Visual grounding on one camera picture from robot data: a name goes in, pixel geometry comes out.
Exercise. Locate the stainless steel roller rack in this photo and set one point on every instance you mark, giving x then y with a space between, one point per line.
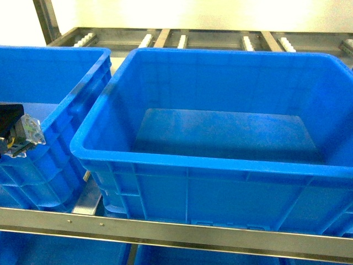
263 16

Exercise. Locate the blue lower crate right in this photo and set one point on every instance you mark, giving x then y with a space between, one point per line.
167 255

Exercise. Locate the blue plastic crate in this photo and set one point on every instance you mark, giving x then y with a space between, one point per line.
252 140
58 86

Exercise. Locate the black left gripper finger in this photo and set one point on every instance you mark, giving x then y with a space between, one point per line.
10 114

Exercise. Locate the blue plastic crate right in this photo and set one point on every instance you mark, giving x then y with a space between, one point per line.
252 140

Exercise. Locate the red mushroom push button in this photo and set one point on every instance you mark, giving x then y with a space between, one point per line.
25 135

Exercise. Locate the blue lower crate left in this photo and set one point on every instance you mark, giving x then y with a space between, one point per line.
17 248

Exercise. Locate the blue plastic crate left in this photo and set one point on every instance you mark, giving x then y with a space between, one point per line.
58 86

